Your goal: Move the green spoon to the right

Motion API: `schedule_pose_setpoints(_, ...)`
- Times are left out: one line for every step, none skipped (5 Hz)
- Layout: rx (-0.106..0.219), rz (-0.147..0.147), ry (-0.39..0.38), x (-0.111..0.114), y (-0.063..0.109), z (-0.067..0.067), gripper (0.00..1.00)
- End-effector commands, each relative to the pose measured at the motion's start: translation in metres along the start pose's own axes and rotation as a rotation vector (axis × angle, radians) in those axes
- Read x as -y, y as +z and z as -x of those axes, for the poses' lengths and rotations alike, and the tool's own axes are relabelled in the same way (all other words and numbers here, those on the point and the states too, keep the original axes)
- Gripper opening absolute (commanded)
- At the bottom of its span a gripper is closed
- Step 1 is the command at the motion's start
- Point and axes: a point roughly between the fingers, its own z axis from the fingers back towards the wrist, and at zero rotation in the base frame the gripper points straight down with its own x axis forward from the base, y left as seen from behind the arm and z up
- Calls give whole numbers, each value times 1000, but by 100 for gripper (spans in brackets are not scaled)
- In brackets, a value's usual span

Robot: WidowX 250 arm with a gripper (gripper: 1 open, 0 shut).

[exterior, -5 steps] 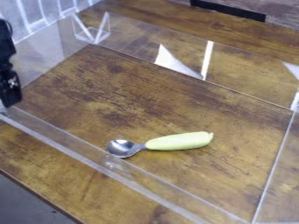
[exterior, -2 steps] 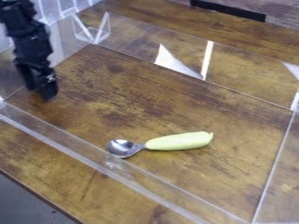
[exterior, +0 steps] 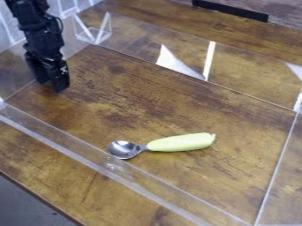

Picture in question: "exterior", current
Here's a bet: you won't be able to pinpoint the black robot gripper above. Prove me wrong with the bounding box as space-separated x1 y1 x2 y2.
6 0 70 93

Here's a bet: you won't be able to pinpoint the black bar in background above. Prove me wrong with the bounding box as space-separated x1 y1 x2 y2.
192 0 269 22

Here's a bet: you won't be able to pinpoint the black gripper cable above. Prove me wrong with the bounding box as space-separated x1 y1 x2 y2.
46 14 66 36

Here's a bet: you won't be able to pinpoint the green handled metal spoon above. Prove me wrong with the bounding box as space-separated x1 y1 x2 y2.
108 132 217 160

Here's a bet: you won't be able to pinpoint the clear acrylic enclosure walls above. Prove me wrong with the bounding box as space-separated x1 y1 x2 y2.
0 0 302 226

